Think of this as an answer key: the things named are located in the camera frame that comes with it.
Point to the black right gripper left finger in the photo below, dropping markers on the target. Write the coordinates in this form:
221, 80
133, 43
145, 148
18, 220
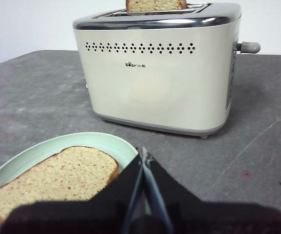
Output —
81, 217

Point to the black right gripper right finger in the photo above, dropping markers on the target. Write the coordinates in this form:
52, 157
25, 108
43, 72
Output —
215, 219

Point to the toasted bread slice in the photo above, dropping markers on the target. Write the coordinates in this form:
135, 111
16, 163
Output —
57, 175
155, 5

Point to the pale green plate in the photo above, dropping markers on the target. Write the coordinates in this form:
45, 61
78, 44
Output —
101, 141

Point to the cream toaster with chrome top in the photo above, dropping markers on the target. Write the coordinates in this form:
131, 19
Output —
155, 85

